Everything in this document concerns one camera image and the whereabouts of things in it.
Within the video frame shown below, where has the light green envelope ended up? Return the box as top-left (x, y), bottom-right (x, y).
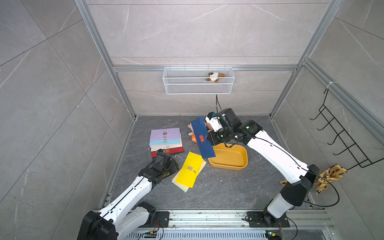
top-left (172, 181), bottom-right (189, 192)

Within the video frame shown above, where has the yellow envelope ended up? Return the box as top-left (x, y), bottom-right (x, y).
top-left (175, 152), bottom-right (204, 188)

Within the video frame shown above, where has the yellow plastic storage box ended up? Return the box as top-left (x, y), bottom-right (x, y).
top-left (209, 143), bottom-right (248, 171)

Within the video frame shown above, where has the navy blue envelope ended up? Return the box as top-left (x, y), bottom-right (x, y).
top-left (191, 117), bottom-right (216, 159)

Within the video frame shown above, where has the tan kraft envelope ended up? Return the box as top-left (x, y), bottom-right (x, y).
top-left (172, 161), bottom-right (207, 182)

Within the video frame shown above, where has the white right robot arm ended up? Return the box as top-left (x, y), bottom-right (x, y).
top-left (206, 113), bottom-right (321, 227)

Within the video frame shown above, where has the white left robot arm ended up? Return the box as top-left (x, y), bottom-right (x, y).
top-left (77, 150), bottom-right (180, 240)

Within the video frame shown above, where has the red envelope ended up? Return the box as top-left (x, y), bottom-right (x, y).
top-left (151, 147), bottom-right (184, 158)

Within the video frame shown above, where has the cream white envelope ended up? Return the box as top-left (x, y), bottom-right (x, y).
top-left (150, 144), bottom-right (183, 152)

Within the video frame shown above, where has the pink envelope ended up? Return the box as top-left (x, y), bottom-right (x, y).
top-left (150, 143), bottom-right (183, 151)

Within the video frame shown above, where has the light blue envelope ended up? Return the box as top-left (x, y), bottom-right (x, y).
top-left (149, 135), bottom-right (182, 146)

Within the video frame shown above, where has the purple envelope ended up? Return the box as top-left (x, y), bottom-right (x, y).
top-left (150, 128), bottom-right (180, 142)

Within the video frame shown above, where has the small brown white plush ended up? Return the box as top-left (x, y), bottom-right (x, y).
top-left (206, 72), bottom-right (226, 83)

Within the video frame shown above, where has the yellow patterned cloth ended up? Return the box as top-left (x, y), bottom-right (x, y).
top-left (278, 163), bottom-right (347, 199)

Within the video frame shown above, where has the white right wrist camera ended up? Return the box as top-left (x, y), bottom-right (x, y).
top-left (205, 112), bottom-right (228, 132)

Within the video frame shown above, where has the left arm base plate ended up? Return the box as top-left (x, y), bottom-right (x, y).
top-left (139, 211), bottom-right (170, 229)

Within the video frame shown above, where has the metal mounting rail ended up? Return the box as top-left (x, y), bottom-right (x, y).
top-left (158, 209), bottom-right (335, 230)

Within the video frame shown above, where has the white wire mesh basket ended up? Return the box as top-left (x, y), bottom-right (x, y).
top-left (163, 67), bottom-right (235, 95)

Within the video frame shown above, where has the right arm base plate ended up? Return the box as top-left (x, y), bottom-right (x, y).
top-left (244, 211), bottom-right (290, 228)

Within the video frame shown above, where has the black wire hook rack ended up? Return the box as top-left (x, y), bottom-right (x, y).
top-left (310, 89), bottom-right (384, 170)

